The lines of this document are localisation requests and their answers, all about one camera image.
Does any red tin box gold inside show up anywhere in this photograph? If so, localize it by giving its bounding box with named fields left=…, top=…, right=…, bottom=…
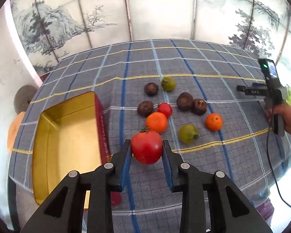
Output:
left=32, top=92, right=123, bottom=209

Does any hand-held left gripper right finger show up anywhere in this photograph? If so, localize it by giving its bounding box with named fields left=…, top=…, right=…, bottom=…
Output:
left=162, top=139, right=273, bottom=233

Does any large red tomato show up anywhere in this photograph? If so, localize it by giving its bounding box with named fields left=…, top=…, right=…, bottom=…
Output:
left=130, top=129, right=163, bottom=165

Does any maroon bag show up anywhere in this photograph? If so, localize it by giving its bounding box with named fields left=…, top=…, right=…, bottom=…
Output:
left=256, top=198, right=275, bottom=227

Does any person's right hand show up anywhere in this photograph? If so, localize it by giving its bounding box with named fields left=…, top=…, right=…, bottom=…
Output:
left=265, top=103, right=291, bottom=136

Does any grey blue checked tablecloth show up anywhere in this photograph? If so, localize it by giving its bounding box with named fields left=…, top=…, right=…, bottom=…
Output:
left=8, top=39, right=291, bottom=233

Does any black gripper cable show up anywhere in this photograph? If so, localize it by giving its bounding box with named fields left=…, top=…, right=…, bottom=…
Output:
left=267, top=124, right=291, bottom=210

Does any dark brown passion fruit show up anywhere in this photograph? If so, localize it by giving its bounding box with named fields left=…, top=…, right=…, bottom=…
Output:
left=137, top=100, right=154, bottom=117
left=177, top=92, right=194, bottom=111
left=191, top=98, right=208, bottom=115
left=144, top=83, right=159, bottom=96

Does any orange tangerine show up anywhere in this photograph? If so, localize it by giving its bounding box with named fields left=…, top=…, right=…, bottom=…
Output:
left=206, top=113, right=223, bottom=132
left=146, top=112, right=168, bottom=134

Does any small red tomato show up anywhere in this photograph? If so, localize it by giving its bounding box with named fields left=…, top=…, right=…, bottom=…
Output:
left=158, top=103, right=173, bottom=117

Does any painted landscape folding screen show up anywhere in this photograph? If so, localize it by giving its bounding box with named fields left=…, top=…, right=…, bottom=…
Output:
left=10, top=0, right=291, bottom=88

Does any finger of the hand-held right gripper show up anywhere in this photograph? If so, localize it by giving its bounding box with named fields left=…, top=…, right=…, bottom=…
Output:
left=237, top=83, right=268, bottom=97

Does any green persimmon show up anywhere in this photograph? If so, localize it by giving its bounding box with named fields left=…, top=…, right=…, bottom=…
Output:
left=178, top=124, right=200, bottom=144
left=161, top=77, right=177, bottom=92

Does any grey round millstone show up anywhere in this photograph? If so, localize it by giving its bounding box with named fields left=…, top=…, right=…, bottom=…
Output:
left=14, top=85, right=38, bottom=115

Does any orange wooden stool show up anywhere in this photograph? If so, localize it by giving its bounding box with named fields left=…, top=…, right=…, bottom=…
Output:
left=7, top=112, right=26, bottom=153

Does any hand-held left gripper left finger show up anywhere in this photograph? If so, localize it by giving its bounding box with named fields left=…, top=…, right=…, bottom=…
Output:
left=21, top=139, right=133, bottom=233

